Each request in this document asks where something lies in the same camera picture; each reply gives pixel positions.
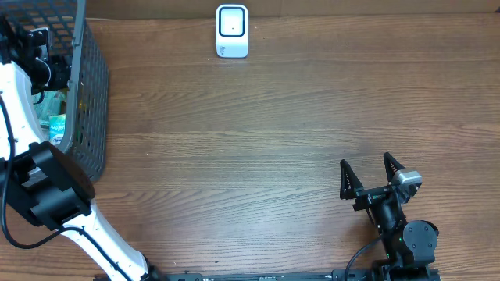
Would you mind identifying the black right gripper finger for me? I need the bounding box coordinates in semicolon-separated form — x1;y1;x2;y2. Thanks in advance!
340;159;363;200
383;152;405;182

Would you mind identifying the teal tissue pack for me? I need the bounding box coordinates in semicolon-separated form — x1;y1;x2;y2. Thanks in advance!
49;114;66;145

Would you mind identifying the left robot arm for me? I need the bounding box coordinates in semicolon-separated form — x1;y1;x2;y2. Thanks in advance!
1;17;165;280

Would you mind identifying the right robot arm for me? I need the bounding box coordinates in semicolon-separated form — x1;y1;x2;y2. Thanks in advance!
336;152;441;281

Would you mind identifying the white barcode scanner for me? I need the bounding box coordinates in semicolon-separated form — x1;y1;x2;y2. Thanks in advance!
215;4;248;59

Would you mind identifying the grey plastic mesh basket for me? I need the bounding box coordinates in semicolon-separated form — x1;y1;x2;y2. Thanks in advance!
1;0;109;182

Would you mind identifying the teal snack packet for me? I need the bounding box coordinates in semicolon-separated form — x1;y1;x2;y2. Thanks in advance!
32;89;67;126

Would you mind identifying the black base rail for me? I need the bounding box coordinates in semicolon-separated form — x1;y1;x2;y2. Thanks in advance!
93;268;442;281

